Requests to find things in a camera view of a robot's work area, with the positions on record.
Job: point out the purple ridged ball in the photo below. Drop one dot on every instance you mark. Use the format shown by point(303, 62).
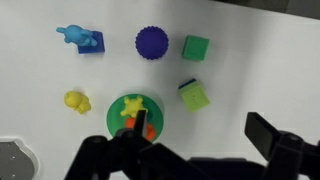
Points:
point(152, 43)

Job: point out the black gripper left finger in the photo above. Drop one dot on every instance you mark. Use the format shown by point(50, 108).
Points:
point(110, 160)

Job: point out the orange figure toy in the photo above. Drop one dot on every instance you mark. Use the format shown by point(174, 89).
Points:
point(151, 132)

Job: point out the grey metal mounting plate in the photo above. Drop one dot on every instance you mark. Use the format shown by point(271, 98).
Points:
point(15, 163)

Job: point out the green cube block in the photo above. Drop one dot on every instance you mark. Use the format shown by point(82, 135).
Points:
point(195, 48)

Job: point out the yellow spiky star toy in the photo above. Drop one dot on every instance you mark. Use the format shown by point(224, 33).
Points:
point(131, 106)

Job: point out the yellow animal toy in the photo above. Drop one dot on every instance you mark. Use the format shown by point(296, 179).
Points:
point(76, 101)

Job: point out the green translucent bowl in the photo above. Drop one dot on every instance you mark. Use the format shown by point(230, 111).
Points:
point(115, 120)

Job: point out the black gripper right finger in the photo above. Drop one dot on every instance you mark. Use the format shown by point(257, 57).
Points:
point(290, 156)

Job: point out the light blue animal toy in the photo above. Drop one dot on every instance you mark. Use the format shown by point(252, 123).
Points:
point(76, 35)

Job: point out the blue square block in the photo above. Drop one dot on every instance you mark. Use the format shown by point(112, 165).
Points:
point(96, 49)

